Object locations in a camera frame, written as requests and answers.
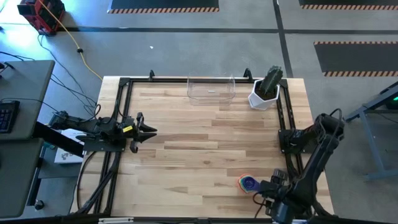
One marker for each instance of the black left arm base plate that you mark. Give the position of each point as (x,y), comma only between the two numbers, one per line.
(99,146)

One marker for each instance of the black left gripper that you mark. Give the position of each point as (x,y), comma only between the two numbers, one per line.
(122,137)

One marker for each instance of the black frame clamp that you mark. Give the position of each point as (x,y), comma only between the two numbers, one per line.
(151,74)
(247,73)

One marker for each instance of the black caster wheel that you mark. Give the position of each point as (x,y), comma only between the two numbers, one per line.
(39,205)

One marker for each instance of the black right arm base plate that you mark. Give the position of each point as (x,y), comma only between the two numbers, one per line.
(284,146)

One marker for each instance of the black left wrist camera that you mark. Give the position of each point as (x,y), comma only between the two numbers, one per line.
(127,124)

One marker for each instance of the grey desk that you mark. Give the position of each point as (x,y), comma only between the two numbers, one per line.
(15,177)
(25,93)

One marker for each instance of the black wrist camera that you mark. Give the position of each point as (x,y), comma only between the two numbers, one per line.
(279,176)
(127,124)

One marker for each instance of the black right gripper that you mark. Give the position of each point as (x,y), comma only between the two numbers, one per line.
(280,193)

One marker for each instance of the red and black machine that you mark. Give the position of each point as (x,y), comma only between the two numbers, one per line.
(43,15)

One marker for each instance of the black desk leg beam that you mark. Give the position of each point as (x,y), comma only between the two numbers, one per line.
(56,138)

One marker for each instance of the black table frame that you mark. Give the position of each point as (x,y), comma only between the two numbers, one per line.
(174,80)

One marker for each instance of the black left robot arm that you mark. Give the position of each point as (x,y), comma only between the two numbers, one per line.
(84,126)

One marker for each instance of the white faceted plant pot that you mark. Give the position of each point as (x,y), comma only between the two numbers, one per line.
(259,102)

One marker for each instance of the grey metal table stand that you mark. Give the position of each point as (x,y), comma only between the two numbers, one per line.
(371,143)

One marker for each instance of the clear plastic basket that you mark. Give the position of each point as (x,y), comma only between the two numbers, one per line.
(211,91)

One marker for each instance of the black keyboard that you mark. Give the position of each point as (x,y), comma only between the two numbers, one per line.
(7,116)

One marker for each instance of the white printed booklet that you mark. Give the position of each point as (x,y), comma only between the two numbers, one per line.
(66,155)

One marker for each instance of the black hazard-striped floor mat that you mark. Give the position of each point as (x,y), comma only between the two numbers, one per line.
(163,4)
(348,3)
(357,57)

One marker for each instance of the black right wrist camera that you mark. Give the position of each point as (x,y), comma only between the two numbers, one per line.
(279,176)

